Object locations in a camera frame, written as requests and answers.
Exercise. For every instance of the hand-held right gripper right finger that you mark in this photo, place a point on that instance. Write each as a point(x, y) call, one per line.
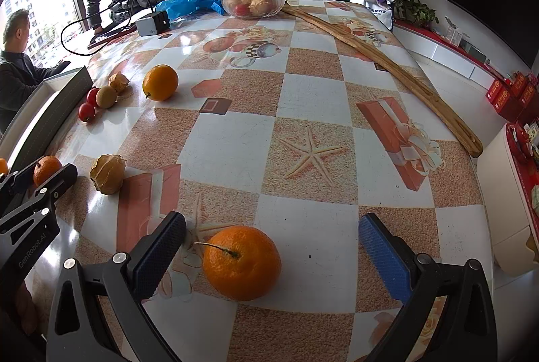
point(385, 261)

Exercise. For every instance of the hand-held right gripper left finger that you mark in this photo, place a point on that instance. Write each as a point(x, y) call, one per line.
point(160, 256)

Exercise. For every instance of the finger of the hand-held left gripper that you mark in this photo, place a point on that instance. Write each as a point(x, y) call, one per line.
point(63, 178)
point(14, 185)

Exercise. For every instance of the small tangerine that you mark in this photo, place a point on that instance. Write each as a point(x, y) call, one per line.
point(46, 170)

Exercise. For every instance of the large husked physalis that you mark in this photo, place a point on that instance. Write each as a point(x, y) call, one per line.
point(107, 173)

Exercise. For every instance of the grey rectangular box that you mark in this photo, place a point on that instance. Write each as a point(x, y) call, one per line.
point(54, 109)

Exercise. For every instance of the red cherry tomato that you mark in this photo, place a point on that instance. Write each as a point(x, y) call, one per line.
point(92, 96)
point(86, 112)

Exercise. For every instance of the large orange with stem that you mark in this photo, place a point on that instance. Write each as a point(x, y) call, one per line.
point(244, 265)

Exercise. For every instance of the brown round fruit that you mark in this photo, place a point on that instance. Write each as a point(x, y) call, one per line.
point(107, 97)

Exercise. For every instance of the small husked physalis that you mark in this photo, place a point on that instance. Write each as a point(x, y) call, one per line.
point(119, 82)

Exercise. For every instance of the round orange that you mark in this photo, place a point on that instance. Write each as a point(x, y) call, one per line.
point(160, 82)

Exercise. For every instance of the person's left hand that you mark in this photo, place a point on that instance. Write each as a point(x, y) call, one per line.
point(25, 307)

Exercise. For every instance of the grey power adapter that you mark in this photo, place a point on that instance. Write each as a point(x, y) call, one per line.
point(147, 25)

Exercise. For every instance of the red tray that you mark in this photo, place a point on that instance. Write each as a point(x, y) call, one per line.
point(520, 141)

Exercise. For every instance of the long wooden stick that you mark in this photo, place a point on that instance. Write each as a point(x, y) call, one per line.
point(404, 77)

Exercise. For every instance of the red gift box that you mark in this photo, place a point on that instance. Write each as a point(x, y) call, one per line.
point(497, 95)
point(518, 83)
point(529, 98)

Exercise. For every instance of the blue plastic bag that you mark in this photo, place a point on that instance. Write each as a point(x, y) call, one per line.
point(189, 4)

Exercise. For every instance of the white low console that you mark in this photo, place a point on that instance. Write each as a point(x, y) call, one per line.
point(454, 56)

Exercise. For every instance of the small white box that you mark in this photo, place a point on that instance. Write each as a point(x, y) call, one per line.
point(454, 32)

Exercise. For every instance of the red apple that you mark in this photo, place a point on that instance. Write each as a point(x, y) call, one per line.
point(241, 9)

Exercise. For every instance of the white printed bag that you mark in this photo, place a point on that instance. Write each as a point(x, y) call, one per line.
point(377, 10)

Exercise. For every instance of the green potted plant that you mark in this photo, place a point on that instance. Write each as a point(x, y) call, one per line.
point(414, 10)

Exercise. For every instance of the glass fruit bowl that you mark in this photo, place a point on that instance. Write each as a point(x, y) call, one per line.
point(269, 6)

